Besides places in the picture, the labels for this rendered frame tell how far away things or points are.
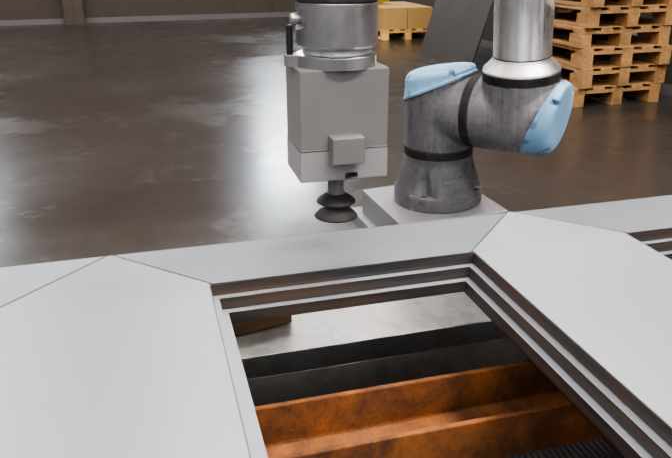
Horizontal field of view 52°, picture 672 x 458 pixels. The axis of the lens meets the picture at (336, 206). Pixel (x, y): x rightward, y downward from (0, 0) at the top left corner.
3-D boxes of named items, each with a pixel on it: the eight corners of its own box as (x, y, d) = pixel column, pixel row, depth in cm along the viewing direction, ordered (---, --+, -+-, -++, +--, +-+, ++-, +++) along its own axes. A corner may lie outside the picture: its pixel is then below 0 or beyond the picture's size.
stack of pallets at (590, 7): (668, 101, 537) (688, -16, 507) (576, 109, 513) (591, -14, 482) (569, 75, 647) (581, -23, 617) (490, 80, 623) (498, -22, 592)
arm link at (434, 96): (422, 130, 125) (423, 54, 120) (493, 140, 118) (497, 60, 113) (389, 147, 116) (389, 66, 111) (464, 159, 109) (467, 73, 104)
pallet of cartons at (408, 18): (436, 38, 899) (437, 7, 885) (383, 40, 877) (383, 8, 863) (403, 29, 995) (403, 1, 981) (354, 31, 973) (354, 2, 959)
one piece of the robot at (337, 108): (298, 32, 56) (302, 219, 62) (402, 29, 59) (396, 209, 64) (277, 20, 65) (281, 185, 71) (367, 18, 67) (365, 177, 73)
